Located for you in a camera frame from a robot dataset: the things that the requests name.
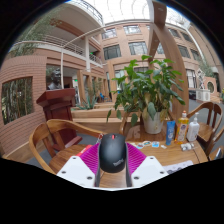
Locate white statue on pedestal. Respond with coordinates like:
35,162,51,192
195,68,212,103

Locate yellow bottle with orange cap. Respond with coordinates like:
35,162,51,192
174,110,190,145

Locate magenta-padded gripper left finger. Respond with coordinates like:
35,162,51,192
56,142,102,188

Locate black computer mouse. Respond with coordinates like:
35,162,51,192
98,133,128,174

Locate white pump bottle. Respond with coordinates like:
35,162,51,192
186,112,201,143

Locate dark bust statue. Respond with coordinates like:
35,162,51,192
47,68,64,91

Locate dark red wooden lectern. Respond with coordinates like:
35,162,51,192
36,87,83,151

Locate green plant in white pot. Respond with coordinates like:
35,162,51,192
106,54,186,135

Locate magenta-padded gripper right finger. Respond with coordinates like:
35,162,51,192
125,142,169,188

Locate blue tube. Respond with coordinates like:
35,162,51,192
165,120,176,146

